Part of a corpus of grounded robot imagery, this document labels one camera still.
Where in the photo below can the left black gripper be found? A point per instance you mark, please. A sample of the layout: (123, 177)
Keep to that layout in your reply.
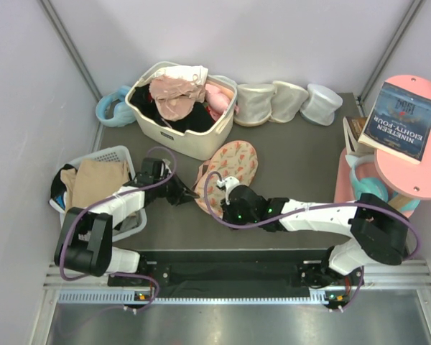
(182, 193)

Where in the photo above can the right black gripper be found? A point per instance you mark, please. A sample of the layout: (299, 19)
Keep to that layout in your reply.
(228, 218)

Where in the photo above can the floral mesh laundry bag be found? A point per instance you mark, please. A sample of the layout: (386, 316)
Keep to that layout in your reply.
(237, 159)

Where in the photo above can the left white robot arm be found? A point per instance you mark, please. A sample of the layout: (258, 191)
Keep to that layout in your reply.
(85, 247)

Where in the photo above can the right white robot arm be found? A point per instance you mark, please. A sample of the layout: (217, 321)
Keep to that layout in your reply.
(376, 233)

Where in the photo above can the beige laundry basket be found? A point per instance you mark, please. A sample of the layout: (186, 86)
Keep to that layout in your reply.
(198, 145)

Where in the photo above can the beige mesh wash bag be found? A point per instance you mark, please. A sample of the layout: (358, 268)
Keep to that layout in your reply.
(254, 102)

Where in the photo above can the cream mesh wash bag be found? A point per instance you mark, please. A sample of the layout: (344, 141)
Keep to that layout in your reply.
(287, 101)

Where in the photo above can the white perforated plastic basket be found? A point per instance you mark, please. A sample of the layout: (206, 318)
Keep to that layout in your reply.
(134, 223)

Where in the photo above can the black clothes in basket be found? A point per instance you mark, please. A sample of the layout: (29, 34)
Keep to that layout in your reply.
(198, 120)

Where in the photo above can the tan folded garment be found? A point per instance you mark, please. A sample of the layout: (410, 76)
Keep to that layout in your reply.
(93, 181)

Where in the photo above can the light blue headphones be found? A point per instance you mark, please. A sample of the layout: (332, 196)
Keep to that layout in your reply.
(112, 110)

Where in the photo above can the pink garment in basket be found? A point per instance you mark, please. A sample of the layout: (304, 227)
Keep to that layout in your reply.
(218, 99)

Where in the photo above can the black garment in white basket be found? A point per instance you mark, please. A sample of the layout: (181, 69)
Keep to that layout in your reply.
(57, 183)

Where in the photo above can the white garment on basket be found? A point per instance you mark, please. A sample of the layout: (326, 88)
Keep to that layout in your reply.
(196, 74)

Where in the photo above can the teal cat-ear headphones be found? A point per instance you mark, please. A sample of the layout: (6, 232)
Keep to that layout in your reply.
(370, 185)

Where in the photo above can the brown book under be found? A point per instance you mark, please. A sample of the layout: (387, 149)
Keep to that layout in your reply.
(353, 127)

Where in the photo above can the pink tiered side table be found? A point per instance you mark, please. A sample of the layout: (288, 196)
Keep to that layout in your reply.
(412, 182)

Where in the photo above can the Nineteen Eighty-Four book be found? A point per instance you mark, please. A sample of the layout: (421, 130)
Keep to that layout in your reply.
(399, 124)

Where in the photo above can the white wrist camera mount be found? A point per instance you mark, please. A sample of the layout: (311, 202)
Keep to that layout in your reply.
(228, 184)

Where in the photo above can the white slotted cable duct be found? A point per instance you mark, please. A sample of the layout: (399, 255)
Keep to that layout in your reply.
(132, 297)

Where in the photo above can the left corner aluminium post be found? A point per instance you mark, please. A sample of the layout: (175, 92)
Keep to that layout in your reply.
(70, 47)

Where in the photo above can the corner aluminium post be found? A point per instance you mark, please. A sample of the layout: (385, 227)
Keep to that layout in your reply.
(413, 9)
(70, 47)

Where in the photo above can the right corner aluminium post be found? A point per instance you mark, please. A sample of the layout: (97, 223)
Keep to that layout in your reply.
(413, 9)

